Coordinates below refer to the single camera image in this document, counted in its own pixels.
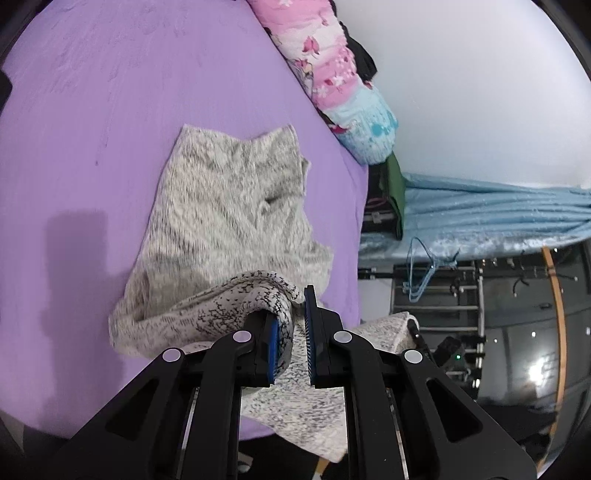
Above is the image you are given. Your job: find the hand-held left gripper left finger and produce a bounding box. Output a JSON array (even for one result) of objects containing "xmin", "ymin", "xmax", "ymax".
[{"xmin": 46, "ymin": 310, "xmax": 282, "ymax": 480}]

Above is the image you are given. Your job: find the black storage box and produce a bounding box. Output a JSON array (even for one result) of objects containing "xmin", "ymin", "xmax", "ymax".
[{"xmin": 362, "ymin": 161, "xmax": 400, "ymax": 234}]

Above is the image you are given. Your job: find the green cloth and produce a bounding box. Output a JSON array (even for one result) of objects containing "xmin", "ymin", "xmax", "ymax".
[{"xmin": 385, "ymin": 152, "xmax": 407, "ymax": 241}]

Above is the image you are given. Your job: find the blue wire hanger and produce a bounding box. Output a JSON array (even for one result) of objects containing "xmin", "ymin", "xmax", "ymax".
[{"xmin": 401, "ymin": 236, "xmax": 460, "ymax": 303}]

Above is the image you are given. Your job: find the curved wooden pole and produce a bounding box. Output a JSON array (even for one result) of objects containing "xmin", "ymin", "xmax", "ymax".
[{"xmin": 542, "ymin": 246, "xmax": 568, "ymax": 439}]

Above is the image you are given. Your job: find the metal window railing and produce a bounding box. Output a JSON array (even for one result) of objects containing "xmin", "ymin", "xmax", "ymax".
[{"xmin": 360, "ymin": 258, "xmax": 490, "ymax": 352}]

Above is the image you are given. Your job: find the grey knit jacket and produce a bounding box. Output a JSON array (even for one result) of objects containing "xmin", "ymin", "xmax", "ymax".
[{"xmin": 108, "ymin": 122, "xmax": 421, "ymax": 462}]

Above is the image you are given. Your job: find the black garment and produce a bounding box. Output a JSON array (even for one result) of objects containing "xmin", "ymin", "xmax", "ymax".
[{"xmin": 339, "ymin": 21, "xmax": 379, "ymax": 88}]

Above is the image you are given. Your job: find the light blue curtain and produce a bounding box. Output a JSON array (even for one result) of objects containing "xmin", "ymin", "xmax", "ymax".
[{"xmin": 360, "ymin": 173, "xmax": 591, "ymax": 257}]

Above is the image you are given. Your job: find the purple bed sheet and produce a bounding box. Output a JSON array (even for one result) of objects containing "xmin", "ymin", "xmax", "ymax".
[{"xmin": 0, "ymin": 0, "xmax": 370, "ymax": 437}]

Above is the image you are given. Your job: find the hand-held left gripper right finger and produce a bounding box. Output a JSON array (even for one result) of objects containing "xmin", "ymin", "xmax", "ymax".
[{"xmin": 302, "ymin": 285, "xmax": 539, "ymax": 480}]

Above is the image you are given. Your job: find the rolled floral quilt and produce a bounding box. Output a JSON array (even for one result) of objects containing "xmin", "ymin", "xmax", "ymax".
[{"xmin": 245, "ymin": 0, "xmax": 400, "ymax": 166}]

